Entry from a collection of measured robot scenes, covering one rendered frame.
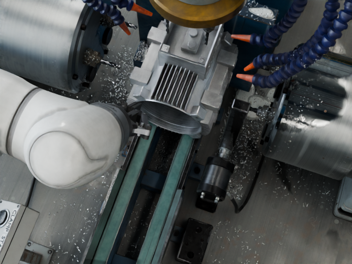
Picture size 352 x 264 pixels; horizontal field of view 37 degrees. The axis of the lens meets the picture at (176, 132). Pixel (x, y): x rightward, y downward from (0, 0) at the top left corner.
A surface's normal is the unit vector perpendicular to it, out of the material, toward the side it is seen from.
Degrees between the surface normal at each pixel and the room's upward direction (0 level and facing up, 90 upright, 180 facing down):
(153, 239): 0
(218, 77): 0
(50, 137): 18
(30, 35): 39
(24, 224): 53
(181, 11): 0
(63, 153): 22
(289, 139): 58
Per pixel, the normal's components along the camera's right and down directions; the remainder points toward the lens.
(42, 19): -0.10, 0.02
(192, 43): 0.01, -0.32
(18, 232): 0.77, 0.06
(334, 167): -0.30, 0.76
